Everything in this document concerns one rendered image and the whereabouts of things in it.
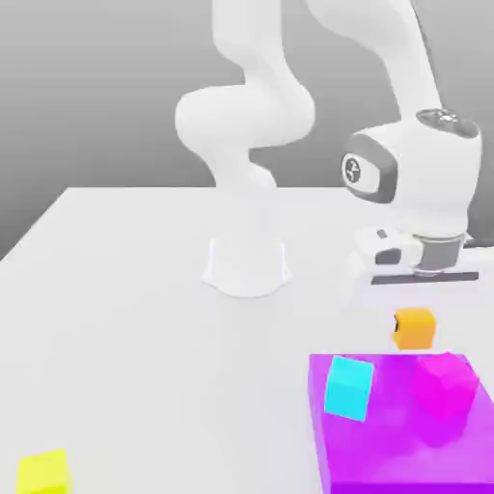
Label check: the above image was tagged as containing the large purple box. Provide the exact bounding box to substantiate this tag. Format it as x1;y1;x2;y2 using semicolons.
308;352;494;494

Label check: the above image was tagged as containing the small orange cube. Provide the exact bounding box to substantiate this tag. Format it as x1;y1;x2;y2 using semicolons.
392;307;438;351

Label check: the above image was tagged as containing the small yellow cube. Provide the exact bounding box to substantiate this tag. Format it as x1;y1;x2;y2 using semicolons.
15;448;73;494

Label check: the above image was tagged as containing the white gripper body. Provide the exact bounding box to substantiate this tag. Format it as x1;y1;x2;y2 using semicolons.
368;270;481;307

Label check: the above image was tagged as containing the small magenta cube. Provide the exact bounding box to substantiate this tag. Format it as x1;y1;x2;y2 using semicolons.
413;351;481;450

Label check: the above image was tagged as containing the small cyan cube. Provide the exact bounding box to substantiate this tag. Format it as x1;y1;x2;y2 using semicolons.
322;355;375;423

